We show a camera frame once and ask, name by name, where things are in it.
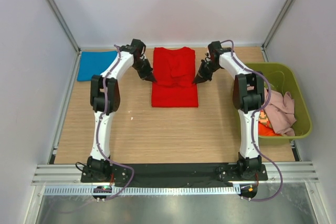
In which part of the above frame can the red t-shirt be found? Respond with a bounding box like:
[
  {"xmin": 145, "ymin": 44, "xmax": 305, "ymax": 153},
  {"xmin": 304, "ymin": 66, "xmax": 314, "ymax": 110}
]
[{"xmin": 151, "ymin": 47, "xmax": 198, "ymax": 108}]

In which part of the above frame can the orange t-shirt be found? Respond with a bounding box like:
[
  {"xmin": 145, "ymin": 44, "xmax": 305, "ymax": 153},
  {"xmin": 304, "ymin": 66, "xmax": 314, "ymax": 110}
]
[{"xmin": 258, "ymin": 123, "xmax": 281, "ymax": 136}]

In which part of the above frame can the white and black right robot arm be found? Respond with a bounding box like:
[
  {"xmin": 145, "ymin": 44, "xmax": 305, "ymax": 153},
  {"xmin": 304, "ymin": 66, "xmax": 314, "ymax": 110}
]
[{"xmin": 193, "ymin": 41, "xmax": 265, "ymax": 180}]

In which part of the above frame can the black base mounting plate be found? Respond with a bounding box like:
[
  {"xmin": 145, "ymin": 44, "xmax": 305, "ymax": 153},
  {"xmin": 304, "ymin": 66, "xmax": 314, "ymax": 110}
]
[{"xmin": 81, "ymin": 163, "xmax": 268, "ymax": 188}]

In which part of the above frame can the aluminium front rail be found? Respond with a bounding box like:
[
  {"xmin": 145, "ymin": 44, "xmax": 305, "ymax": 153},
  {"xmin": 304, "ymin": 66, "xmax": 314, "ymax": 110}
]
[{"xmin": 32, "ymin": 162, "xmax": 318, "ymax": 188}]

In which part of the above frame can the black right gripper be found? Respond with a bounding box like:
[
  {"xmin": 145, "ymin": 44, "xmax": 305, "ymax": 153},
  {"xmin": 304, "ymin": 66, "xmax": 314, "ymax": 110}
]
[{"xmin": 193, "ymin": 59, "xmax": 221, "ymax": 85}]

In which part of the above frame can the white slotted cable duct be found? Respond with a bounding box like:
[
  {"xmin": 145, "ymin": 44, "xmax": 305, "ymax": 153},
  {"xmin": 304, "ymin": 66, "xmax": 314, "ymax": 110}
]
[{"xmin": 44, "ymin": 185, "xmax": 240, "ymax": 196}]

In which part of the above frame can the olive green plastic bin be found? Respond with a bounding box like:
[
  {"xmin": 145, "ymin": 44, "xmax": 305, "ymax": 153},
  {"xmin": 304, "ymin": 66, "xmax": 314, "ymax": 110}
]
[{"xmin": 233, "ymin": 62, "xmax": 311, "ymax": 151}]

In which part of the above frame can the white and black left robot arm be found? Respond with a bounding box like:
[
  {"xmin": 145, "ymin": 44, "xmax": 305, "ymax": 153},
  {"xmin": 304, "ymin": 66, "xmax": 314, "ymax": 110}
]
[{"xmin": 81, "ymin": 39, "xmax": 156, "ymax": 183}]

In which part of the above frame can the pink t-shirt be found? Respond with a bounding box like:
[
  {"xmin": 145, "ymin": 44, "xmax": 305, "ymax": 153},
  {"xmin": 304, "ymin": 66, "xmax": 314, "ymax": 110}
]
[{"xmin": 264, "ymin": 90, "xmax": 297, "ymax": 136}]

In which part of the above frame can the folded blue t-shirt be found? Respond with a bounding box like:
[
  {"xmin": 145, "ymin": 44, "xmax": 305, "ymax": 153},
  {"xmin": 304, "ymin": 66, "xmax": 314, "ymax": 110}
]
[{"xmin": 77, "ymin": 51, "xmax": 117, "ymax": 82}]

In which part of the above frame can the white printed t-shirt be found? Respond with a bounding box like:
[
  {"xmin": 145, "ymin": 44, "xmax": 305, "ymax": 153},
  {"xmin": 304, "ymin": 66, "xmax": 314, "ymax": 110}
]
[{"xmin": 259, "ymin": 110, "xmax": 270, "ymax": 125}]

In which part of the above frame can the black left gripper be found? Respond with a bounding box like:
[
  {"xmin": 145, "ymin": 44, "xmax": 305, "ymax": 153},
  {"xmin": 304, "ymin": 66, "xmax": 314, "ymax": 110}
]
[{"xmin": 132, "ymin": 58, "xmax": 156, "ymax": 83}]

